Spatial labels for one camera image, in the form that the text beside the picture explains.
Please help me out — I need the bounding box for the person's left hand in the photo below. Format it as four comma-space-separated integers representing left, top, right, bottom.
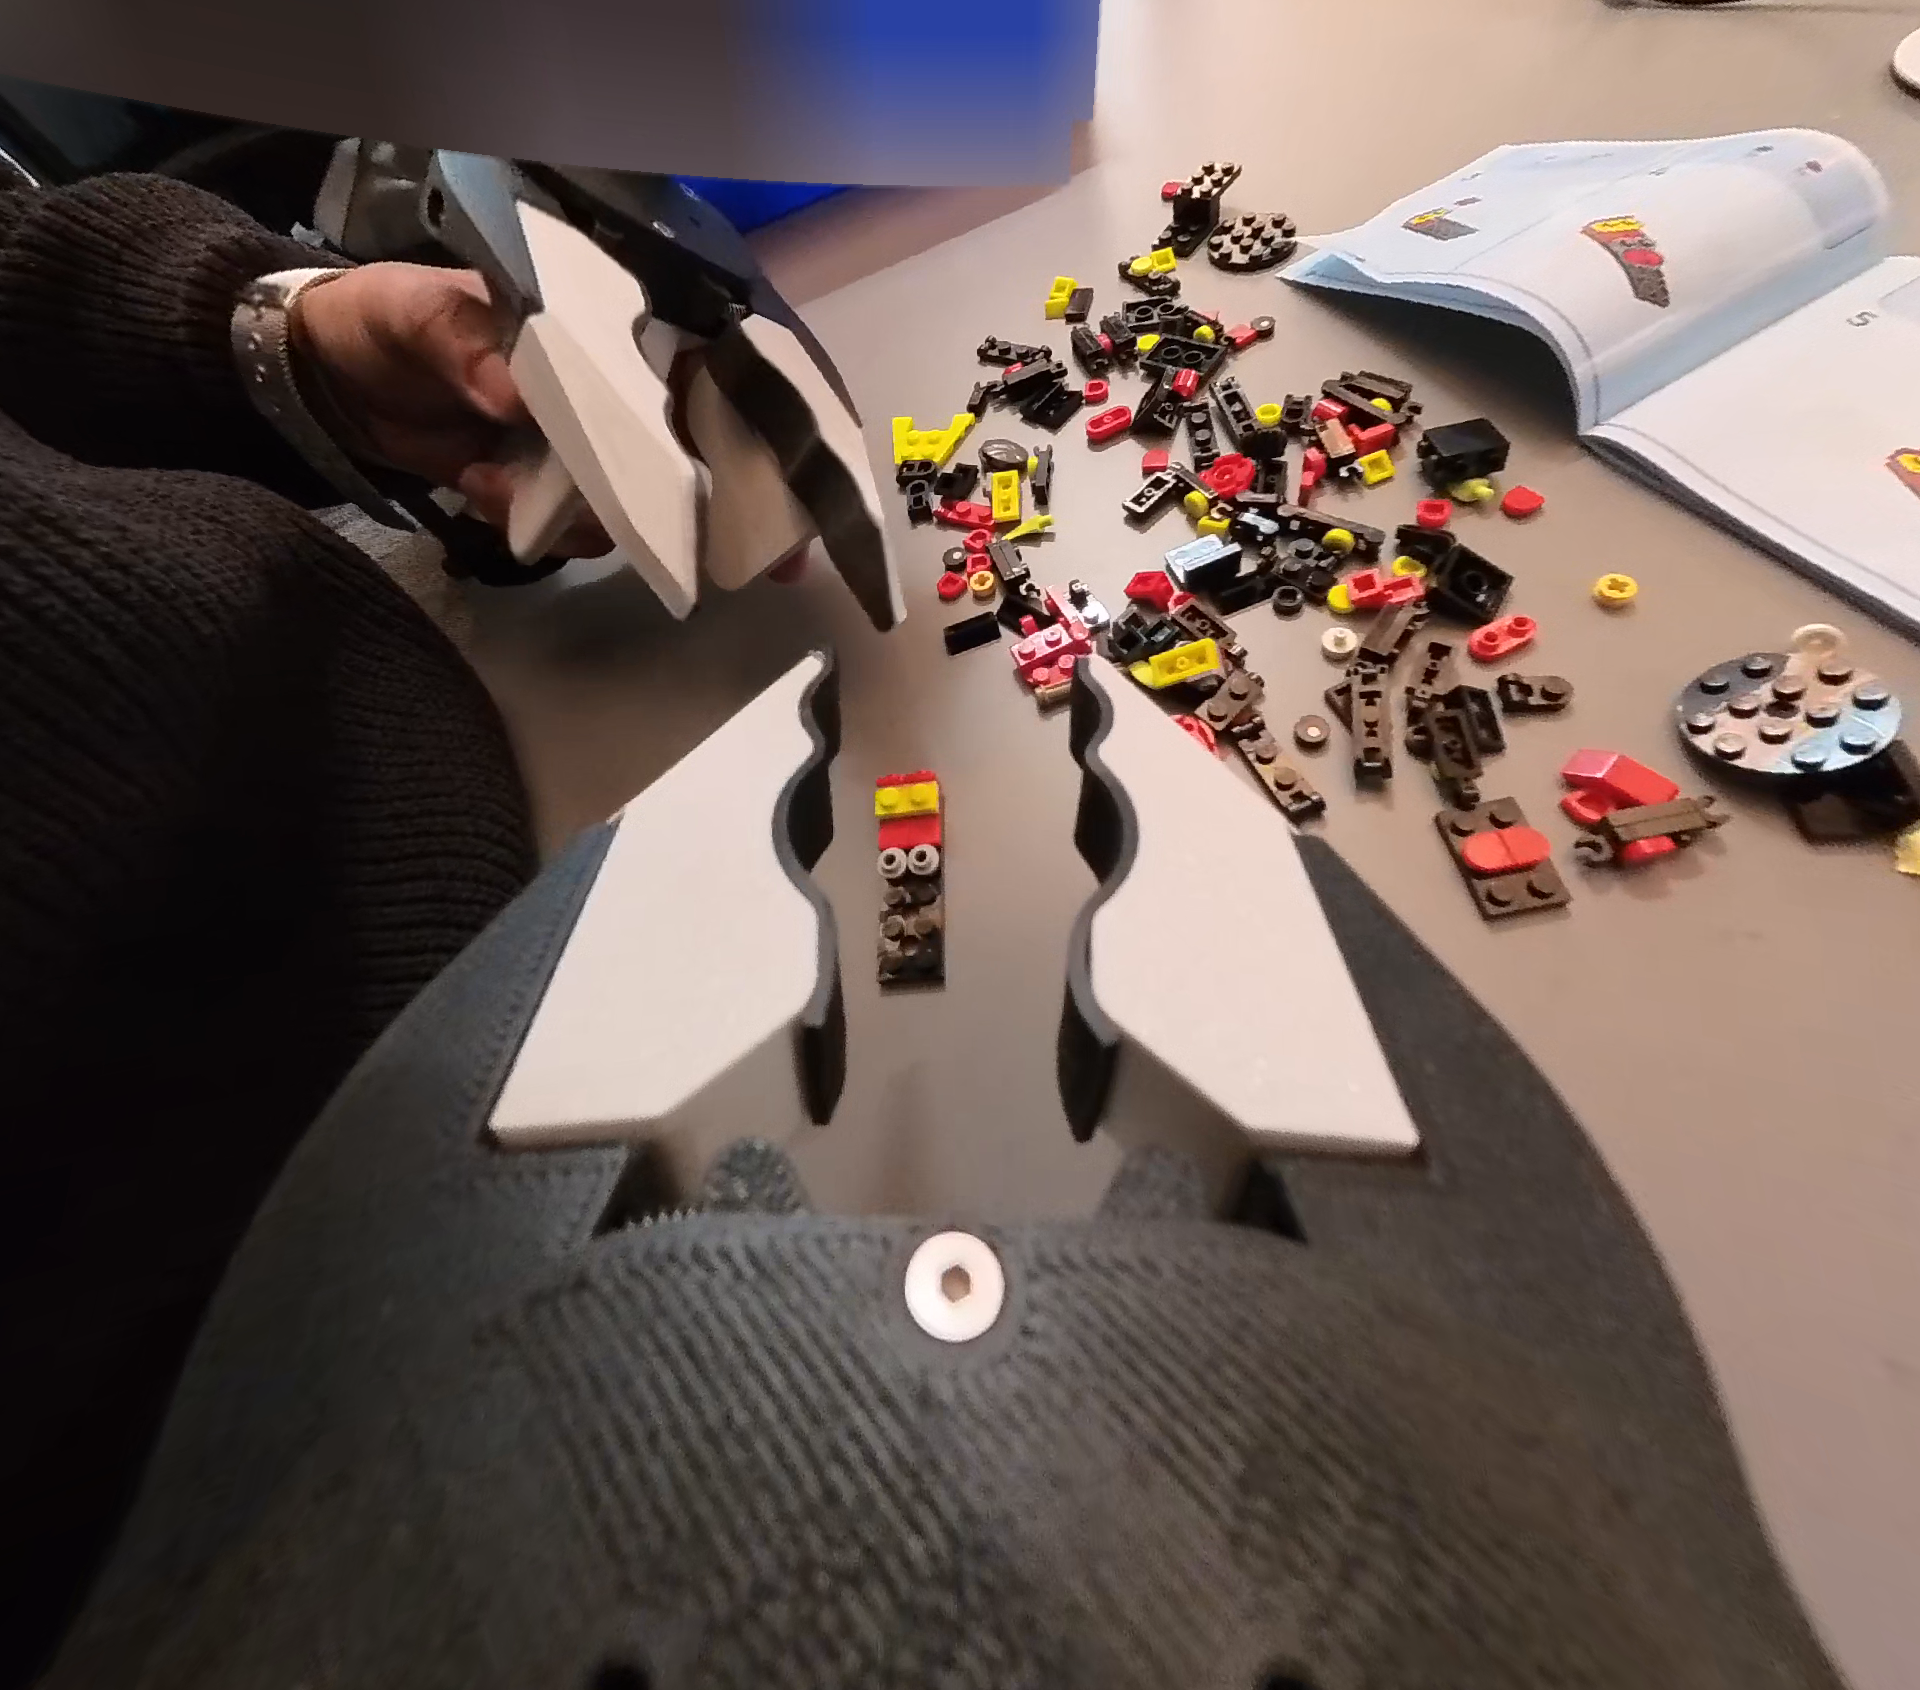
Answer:
283, 256, 618, 568

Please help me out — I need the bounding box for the lego instruction booklet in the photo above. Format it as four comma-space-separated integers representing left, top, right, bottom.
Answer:
1278, 127, 1920, 647

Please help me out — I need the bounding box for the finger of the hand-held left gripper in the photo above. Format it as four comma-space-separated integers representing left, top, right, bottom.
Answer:
681, 294, 912, 638
504, 203, 707, 623

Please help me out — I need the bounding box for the pile of loose lego pieces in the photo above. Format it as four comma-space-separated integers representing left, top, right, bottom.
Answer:
889, 157, 1730, 928

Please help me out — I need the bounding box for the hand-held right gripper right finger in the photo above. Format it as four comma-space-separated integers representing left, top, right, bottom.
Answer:
1054, 654, 1422, 1217

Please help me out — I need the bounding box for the person's left forearm black sleeve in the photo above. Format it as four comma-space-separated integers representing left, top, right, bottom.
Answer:
0, 166, 324, 492

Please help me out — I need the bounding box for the blue plastic bin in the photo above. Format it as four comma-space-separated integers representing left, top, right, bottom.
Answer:
665, 173, 849, 223

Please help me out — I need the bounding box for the large black round lego plate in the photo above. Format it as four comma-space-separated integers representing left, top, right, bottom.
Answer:
1675, 647, 1910, 780

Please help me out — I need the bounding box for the grey wristwatch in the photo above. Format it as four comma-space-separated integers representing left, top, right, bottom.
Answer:
228, 264, 414, 531

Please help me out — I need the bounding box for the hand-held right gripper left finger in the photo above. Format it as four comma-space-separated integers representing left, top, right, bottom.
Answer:
484, 648, 845, 1190

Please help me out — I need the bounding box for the red yellow black lego assembly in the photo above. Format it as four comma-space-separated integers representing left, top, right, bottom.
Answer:
873, 768, 951, 991

